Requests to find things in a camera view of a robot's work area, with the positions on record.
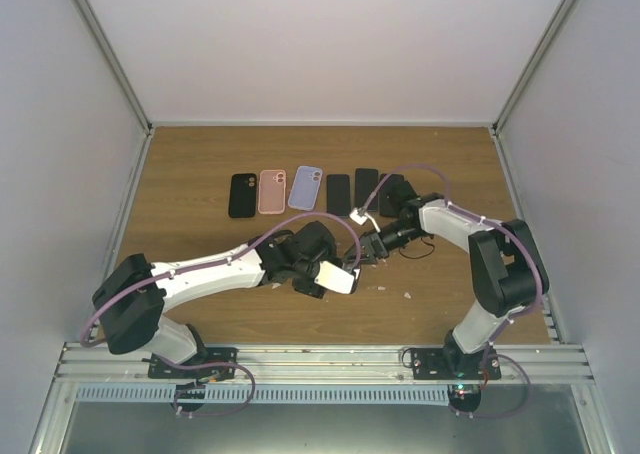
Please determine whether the black phone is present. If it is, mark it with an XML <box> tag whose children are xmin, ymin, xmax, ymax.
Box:
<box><xmin>350</xmin><ymin>266</ymin><xmax>362</xmax><ymax>294</ymax></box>
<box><xmin>378</xmin><ymin>174</ymin><xmax>404</xmax><ymax>218</ymax></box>

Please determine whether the lavender phone case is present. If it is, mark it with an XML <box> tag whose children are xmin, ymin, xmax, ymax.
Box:
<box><xmin>288</xmin><ymin>165</ymin><xmax>323</xmax><ymax>211</ymax></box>

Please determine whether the pink phone case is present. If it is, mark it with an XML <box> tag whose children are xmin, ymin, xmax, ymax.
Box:
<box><xmin>257</xmin><ymin>169</ymin><xmax>286</xmax><ymax>215</ymax></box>

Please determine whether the black phone case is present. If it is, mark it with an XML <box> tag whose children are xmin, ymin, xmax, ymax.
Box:
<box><xmin>228</xmin><ymin>173</ymin><xmax>257</xmax><ymax>219</ymax></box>

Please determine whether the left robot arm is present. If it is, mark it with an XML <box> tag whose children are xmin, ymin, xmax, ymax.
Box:
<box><xmin>92</xmin><ymin>221</ymin><xmax>358</xmax><ymax>378</ymax></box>

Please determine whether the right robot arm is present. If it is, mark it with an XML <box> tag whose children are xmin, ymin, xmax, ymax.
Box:
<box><xmin>343</xmin><ymin>180</ymin><xmax>549</xmax><ymax>379</ymax></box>

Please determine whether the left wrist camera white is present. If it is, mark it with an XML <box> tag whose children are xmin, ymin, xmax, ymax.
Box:
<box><xmin>314</xmin><ymin>261</ymin><xmax>353</xmax><ymax>295</ymax></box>

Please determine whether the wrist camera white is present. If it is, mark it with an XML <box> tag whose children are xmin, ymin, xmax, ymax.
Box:
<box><xmin>349</xmin><ymin>208</ymin><xmax>381</xmax><ymax>232</ymax></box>
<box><xmin>314</xmin><ymin>261</ymin><xmax>353</xmax><ymax>295</ymax></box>

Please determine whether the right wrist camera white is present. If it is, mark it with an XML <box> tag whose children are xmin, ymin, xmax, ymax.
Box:
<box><xmin>349</xmin><ymin>208</ymin><xmax>381</xmax><ymax>232</ymax></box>

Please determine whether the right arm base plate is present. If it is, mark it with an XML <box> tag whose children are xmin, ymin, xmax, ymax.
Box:
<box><xmin>399</xmin><ymin>344</ymin><xmax>503</xmax><ymax>418</ymax></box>

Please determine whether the grey slotted cable duct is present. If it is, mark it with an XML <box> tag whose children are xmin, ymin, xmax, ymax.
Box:
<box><xmin>76</xmin><ymin>383</ymin><xmax>449</xmax><ymax>406</ymax></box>

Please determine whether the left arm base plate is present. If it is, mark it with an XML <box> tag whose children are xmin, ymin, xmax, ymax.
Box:
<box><xmin>143</xmin><ymin>347</ymin><xmax>238</xmax><ymax>415</ymax></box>

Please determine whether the aluminium rail frame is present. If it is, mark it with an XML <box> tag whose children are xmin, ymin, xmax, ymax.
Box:
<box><xmin>30</xmin><ymin>343</ymin><xmax>617</xmax><ymax>453</ymax></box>

